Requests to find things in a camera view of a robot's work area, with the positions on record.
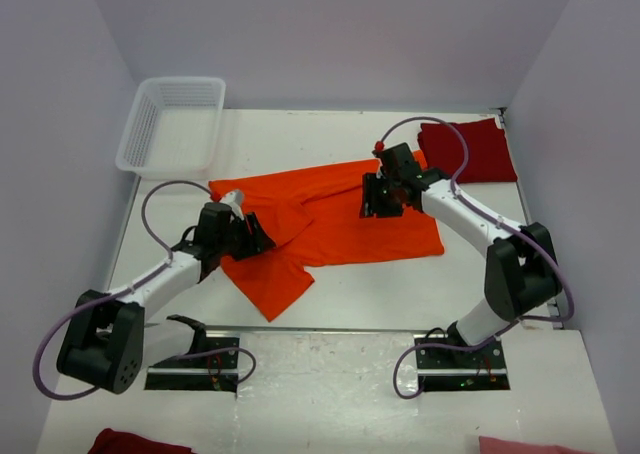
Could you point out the pink cloth bottom right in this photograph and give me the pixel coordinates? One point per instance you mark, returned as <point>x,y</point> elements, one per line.
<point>490,445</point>

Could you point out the orange t-shirt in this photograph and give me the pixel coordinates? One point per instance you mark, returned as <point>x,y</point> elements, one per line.
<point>313,217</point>

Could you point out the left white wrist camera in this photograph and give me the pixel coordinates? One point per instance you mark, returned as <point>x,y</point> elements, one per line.
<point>234,199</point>

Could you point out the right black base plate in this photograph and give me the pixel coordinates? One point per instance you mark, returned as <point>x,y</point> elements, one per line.
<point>441,370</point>

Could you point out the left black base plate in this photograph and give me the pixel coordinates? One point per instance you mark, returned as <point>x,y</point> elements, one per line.
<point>218,373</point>

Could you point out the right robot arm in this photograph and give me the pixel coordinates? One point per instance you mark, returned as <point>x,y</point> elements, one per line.
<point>521,272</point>

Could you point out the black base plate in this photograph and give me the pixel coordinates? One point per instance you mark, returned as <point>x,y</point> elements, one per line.
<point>218,373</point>
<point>441,370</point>

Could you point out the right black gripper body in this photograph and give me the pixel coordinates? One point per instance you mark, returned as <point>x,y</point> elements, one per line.
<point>381,197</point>

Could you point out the white plastic basket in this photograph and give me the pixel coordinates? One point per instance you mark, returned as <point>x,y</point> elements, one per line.
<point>172,128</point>

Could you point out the dark red cloth bottom left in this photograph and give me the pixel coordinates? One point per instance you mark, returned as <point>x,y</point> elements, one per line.
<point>110,441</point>

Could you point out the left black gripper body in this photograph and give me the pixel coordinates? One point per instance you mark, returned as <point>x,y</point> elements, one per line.
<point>243,243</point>

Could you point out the folded dark red t-shirt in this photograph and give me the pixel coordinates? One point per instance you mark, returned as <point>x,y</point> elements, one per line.
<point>489,159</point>

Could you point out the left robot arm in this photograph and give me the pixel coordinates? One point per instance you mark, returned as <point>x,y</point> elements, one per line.
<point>109,339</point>

